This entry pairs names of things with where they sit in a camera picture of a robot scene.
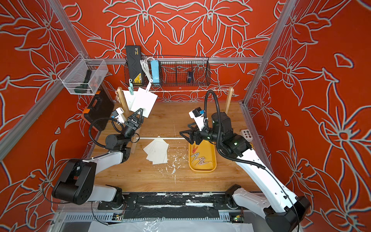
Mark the black orange tool case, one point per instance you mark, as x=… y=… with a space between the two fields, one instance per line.
x=101 y=106

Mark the white postcard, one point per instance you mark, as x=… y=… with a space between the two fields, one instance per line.
x=143 y=100
x=130 y=98
x=156 y=145
x=158 y=157

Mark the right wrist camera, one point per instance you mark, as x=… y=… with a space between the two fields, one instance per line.
x=198 y=116

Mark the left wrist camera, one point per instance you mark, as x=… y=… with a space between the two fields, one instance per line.
x=118 y=114

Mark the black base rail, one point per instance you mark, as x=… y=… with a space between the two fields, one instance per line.
x=134 y=200

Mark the pink clothespin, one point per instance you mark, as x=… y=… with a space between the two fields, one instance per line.
x=203 y=160
x=202 y=163

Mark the dark object in basket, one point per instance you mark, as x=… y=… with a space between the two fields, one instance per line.
x=190 y=77

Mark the dark tool in bin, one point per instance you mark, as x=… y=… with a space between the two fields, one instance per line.
x=83 y=88

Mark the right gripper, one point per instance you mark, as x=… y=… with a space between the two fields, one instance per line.
x=192 y=134

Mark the yellow plastic tray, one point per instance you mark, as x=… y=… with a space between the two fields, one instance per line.
x=207 y=150

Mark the white button box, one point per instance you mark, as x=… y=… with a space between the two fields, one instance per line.
x=246 y=134

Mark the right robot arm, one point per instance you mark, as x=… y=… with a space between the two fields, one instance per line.
x=281 y=208

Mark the light blue power bank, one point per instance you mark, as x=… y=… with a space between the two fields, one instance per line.
x=155 y=72

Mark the clear plastic bin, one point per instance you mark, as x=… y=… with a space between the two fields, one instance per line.
x=74 y=74

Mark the black wire basket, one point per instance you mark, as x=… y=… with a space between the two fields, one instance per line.
x=173 y=71

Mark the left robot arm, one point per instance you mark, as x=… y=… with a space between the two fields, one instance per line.
x=76 y=184

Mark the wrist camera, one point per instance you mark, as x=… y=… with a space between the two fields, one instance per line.
x=118 y=114
x=198 y=116

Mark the teal clothespin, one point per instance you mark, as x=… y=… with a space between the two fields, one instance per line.
x=131 y=87

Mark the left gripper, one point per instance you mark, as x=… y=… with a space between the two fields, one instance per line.
x=131 y=125

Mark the black box in basket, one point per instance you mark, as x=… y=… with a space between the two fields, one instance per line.
x=134 y=57

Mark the wooden string rack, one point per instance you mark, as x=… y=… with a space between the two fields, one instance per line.
x=168 y=118

